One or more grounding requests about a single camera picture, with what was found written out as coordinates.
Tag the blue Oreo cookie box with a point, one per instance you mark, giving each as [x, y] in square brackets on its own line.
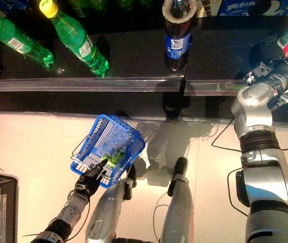
[240, 7]

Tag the green tea drink bottle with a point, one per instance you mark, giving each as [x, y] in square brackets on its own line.
[88, 7]

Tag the Pepsi bottle with neck collar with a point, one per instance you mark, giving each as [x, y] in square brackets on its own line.
[178, 43]

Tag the dark Pepsi bottle blue label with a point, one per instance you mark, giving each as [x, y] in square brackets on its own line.
[12, 5]

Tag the brown striped snack pack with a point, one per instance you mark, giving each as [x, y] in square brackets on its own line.
[206, 7]

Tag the black store shelf unit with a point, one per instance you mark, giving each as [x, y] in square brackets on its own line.
[134, 55]

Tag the black rail joint clip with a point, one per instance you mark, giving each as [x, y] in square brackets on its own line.
[183, 81]

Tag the green Sprite bottle yellow cap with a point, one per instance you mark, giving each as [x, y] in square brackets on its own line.
[9, 35]
[78, 43]

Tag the low black display platform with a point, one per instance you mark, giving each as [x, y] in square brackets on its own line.
[4, 192]

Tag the silver left robot leg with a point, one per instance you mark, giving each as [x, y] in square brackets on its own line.
[108, 210]

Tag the silver right robot leg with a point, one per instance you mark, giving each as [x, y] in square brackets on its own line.
[179, 210]

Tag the small green drink bottle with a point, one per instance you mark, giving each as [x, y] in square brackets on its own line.
[114, 158]

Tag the blue plastic shopping basket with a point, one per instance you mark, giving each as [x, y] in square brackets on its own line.
[136, 154]

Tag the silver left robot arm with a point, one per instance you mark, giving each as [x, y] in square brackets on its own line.
[71, 210]

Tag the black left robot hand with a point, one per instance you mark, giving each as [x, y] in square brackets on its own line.
[88, 183]

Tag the clear plastic price rail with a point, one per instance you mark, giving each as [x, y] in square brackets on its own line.
[235, 88]
[83, 84]

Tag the silver robot leg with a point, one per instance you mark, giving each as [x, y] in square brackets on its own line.
[179, 210]
[108, 210]

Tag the black right wrist camera housing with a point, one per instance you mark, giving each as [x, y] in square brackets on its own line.
[265, 54]

